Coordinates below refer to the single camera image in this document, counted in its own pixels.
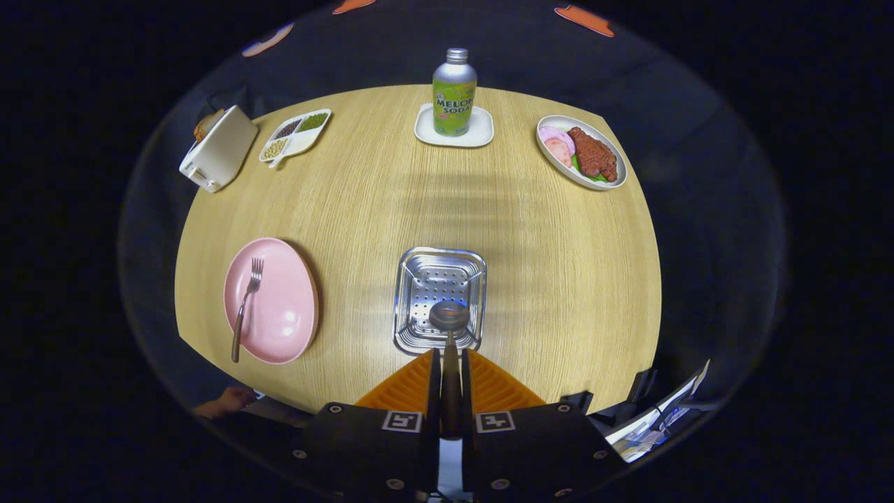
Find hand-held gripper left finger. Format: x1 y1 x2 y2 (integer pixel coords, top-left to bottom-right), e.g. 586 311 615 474
279 348 442 502

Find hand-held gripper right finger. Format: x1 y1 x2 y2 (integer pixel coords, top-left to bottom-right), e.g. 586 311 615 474
461 348 629 500

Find wooden handle metal spoon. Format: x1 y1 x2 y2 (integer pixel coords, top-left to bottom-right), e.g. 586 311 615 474
428 300 471 441

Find wooden handle metal fork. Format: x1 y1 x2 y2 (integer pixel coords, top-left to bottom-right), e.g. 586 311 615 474
231 257 265 363

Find perforated metal basket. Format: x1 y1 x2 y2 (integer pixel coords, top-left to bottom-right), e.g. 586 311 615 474
393 246 488 357

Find pink plate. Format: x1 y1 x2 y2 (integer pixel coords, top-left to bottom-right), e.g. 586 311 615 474
223 238 320 365

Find white printed paper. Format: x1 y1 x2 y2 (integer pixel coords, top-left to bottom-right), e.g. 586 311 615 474
604 360 712 463

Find green lettuce leaf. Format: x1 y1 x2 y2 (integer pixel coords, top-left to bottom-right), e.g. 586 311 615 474
571 155 608 184

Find pink ham slice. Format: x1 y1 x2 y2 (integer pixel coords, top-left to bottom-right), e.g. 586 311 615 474
538 126 576 156
543 138 573 168

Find white square coaster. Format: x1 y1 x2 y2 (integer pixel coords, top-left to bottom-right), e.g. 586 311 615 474
413 103 495 148

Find red-brown meat piece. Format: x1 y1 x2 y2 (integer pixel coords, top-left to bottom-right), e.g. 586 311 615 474
567 126 619 183

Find white divided dish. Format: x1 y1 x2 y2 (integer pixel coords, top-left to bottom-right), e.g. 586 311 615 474
258 108 332 169

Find white oval plate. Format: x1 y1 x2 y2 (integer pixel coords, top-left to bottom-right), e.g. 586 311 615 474
536 115 628 191

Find green soda bottle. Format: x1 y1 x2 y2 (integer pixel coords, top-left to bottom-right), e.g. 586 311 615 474
432 48 478 137

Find white toaster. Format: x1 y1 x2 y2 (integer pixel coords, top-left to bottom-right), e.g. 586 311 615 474
179 105 259 194

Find brown toast slice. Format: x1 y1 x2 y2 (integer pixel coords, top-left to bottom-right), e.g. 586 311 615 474
193 108 226 143

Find black bracket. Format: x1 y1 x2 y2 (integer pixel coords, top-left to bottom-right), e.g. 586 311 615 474
632 368 659 404

